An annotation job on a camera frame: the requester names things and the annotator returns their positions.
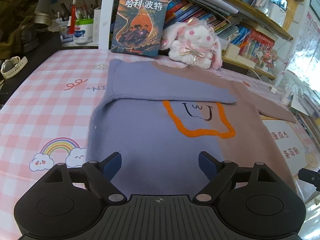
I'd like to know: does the purple and pink knit sweater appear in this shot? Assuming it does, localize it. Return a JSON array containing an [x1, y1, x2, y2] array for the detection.
[[85, 59, 298, 202]]

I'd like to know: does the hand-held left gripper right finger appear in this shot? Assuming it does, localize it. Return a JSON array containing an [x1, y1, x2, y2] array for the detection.
[[192, 151, 283, 203]]

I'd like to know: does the white carton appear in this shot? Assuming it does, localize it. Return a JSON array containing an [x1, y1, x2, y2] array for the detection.
[[93, 7, 102, 39]]

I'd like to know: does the large dark illustrated book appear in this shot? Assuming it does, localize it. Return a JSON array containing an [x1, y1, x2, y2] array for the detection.
[[111, 0, 170, 57]]

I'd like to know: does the white and pink plush bunny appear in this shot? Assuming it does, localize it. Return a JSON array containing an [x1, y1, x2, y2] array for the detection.
[[160, 17, 223, 70]]

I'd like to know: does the row of colourful books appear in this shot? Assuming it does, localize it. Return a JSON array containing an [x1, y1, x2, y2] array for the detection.
[[164, 0, 278, 63]]

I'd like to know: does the colourful beaded flower bouquet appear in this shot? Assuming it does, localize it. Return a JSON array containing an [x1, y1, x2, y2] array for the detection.
[[255, 47, 279, 68]]

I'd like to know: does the white shelf frame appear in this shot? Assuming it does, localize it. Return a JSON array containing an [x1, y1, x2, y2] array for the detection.
[[99, 0, 123, 50]]

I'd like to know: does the white cable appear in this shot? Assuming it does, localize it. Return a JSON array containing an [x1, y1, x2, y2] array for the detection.
[[246, 66, 275, 90]]

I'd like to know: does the red tassel ornament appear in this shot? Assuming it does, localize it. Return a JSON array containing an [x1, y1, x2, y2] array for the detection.
[[69, 0, 77, 34]]

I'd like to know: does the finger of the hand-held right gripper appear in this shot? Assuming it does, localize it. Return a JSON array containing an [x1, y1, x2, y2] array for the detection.
[[299, 168, 320, 192]]

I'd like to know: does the white strap wristwatch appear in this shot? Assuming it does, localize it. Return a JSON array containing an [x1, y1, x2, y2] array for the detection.
[[0, 56, 28, 79]]

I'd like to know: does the dark brown bag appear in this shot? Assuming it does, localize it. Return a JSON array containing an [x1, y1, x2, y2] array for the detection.
[[0, 0, 39, 60]]

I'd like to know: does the flat cream box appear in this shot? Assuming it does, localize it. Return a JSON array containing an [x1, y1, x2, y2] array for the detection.
[[235, 55, 257, 68]]

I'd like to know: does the white canister with green lid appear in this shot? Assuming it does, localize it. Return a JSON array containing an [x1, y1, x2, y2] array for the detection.
[[73, 19, 94, 45]]

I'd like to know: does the white open box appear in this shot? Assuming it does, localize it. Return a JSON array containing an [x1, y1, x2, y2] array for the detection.
[[224, 42, 242, 58]]

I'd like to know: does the pink checked printed desk mat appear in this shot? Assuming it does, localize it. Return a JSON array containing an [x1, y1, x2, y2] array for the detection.
[[0, 49, 320, 240]]

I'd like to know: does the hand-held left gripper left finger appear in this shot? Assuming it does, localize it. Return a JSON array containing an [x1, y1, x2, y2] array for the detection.
[[37, 152, 128, 204]]

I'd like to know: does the wooden bookshelf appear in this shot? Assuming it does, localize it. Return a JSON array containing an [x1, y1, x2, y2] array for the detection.
[[162, 0, 305, 80]]

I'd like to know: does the round metal tin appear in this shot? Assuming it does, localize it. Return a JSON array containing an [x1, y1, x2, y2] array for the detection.
[[34, 12, 54, 26]]

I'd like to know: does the pen holder with pens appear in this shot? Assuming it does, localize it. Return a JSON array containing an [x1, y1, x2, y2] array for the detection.
[[51, 1, 100, 23]]

